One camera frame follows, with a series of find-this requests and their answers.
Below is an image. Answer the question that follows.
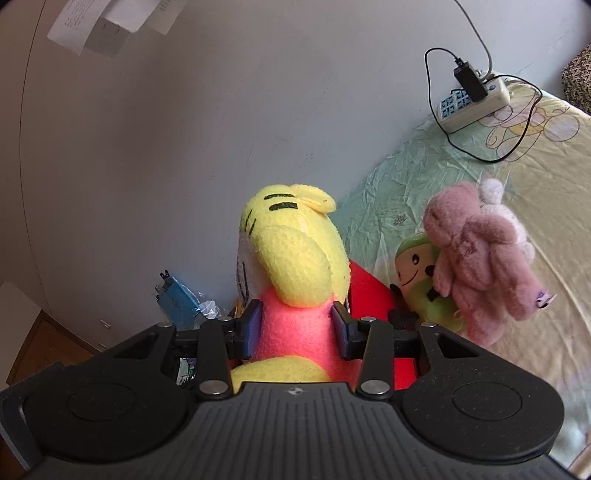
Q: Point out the yellow tiger plush toy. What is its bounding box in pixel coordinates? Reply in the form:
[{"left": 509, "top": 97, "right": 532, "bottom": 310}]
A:
[{"left": 231, "top": 183, "right": 352, "bottom": 393}]

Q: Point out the pink plush bear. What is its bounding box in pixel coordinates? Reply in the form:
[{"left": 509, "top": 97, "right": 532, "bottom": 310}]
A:
[{"left": 423, "top": 181, "right": 558, "bottom": 348}]

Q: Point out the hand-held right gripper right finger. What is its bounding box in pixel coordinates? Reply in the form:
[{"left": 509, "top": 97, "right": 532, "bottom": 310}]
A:
[{"left": 329, "top": 302, "right": 481, "bottom": 400}]

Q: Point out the black charger adapter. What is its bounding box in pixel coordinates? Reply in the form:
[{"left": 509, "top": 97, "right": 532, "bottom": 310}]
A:
[{"left": 452, "top": 58, "right": 489, "bottom": 103}]

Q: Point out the grey cable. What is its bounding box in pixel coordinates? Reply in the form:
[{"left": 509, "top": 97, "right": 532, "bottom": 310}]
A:
[{"left": 454, "top": 0, "right": 494, "bottom": 81}]

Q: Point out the brown patterned cushion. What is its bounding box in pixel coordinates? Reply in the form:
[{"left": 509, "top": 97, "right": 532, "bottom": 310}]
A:
[{"left": 561, "top": 44, "right": 591, "bottom": 114}]

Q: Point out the green avocado plush toy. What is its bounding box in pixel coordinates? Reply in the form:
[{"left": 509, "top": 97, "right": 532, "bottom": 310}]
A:
[{"left": 390, "top": 232, "right": 465, "bottom": 334}]

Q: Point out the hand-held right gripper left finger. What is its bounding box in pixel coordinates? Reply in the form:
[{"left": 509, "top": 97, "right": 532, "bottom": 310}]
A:
[{"left": 113, "top": 299, "right": 265, "bottom": 400}]

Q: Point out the red cardboard box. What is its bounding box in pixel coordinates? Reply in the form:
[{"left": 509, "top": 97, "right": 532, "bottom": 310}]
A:
[{"left": 344, "top": 258, "right": 422, "bottom": 393}]

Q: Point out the printed wall paper sheet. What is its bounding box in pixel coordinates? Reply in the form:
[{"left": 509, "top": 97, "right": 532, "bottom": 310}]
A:
[
  {"left": 47, "top": 0, "right": 118, "bottom": 57},
  {"left": 99, "top": 0, "right": 188, "bottom": 36}
]

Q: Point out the white power strip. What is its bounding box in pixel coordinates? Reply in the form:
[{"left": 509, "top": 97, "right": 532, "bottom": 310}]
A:
[{"left": 436, "top": 76, "right": 511, "bottom": 134}]

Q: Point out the blue plastic bag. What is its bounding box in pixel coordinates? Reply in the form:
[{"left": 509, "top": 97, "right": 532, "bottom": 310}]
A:
[{"left": 154, "top": 271, "right": 208, "bottom": 329}]

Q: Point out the black cable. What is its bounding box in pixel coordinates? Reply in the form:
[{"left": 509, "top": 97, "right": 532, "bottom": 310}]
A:
[{"left": 424, "top": 47, "right": 544, "bottom": 164}]

